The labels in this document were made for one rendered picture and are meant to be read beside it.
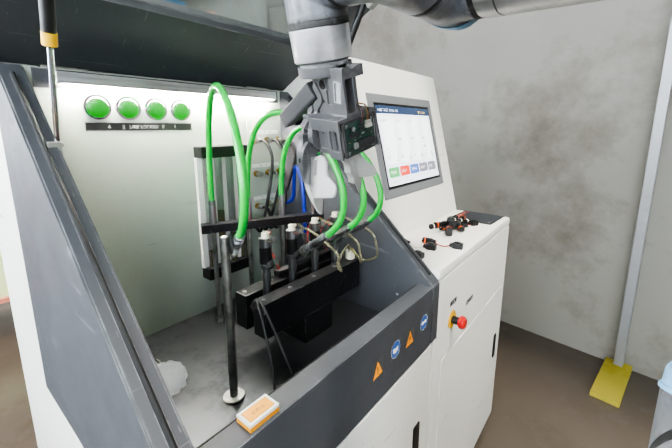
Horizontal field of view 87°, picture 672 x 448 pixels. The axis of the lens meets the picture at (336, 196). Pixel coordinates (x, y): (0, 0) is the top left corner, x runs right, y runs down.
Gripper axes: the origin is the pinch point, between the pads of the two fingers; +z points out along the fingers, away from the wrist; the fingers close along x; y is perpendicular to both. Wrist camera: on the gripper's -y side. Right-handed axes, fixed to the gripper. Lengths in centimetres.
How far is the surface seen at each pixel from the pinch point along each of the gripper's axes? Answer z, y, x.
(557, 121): 48, -34, 197
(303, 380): 24.5, 4.5, -15.6
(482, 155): 73, -74, 188
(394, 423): 57, 5, 2
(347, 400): 34.9, 5.9, -9.3
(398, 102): 5, -44, 69
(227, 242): 6.8, -14.2, -14.2
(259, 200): 22, -54, 11
